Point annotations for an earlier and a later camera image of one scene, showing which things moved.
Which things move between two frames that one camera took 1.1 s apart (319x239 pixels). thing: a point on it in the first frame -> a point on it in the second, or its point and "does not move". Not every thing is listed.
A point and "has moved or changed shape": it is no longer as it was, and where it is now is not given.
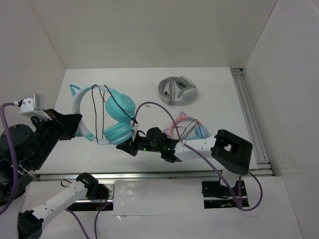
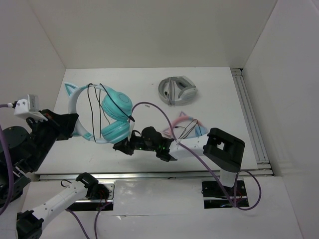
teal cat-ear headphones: [114, 102] -> [117, 108]
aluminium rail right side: [252, 122] does not move
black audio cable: [101, 88] has moved or changed shape
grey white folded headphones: [176, 90] does not move
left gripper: [56, 120] does not move
